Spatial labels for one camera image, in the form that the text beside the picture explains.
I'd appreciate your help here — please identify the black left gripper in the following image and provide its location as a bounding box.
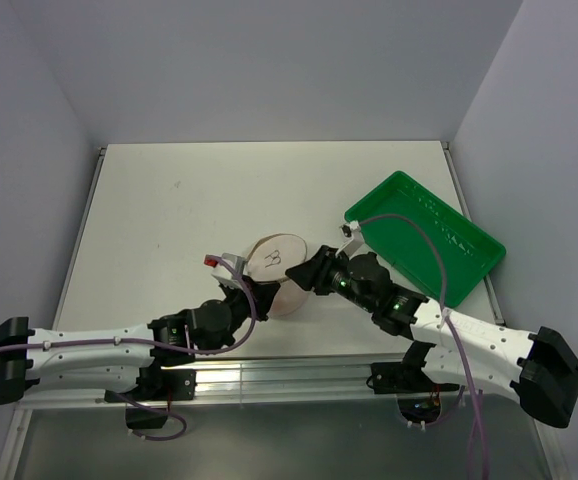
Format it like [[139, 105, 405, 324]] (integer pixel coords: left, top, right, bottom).
[[222, 273, 280, 335]]

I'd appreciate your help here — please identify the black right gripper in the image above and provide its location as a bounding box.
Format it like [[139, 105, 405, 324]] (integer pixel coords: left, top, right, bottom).
[[285, 244, 376, 313]]

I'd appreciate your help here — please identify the round mesh laundry bag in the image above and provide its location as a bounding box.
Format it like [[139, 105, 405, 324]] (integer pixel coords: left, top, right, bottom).
[[245, 233, 308, 319]]

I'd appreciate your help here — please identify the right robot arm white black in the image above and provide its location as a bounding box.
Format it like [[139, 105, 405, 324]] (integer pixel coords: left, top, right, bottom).
[[286, 246, 578, 429]]

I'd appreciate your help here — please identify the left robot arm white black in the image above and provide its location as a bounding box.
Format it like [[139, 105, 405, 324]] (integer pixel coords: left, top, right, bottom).
[[0, 278, 280, 406]]

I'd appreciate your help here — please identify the green plastic tray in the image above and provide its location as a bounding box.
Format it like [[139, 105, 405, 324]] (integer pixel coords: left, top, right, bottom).
[[344, 171, 506, 308]]

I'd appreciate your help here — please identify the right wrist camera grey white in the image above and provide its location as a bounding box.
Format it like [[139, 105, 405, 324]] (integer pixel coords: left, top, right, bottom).
[[335, 220, 364, 258]]

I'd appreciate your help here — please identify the aluminium mounting rail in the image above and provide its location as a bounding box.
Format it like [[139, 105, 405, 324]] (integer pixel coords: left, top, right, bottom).
[[43, 352, 515, 407]]

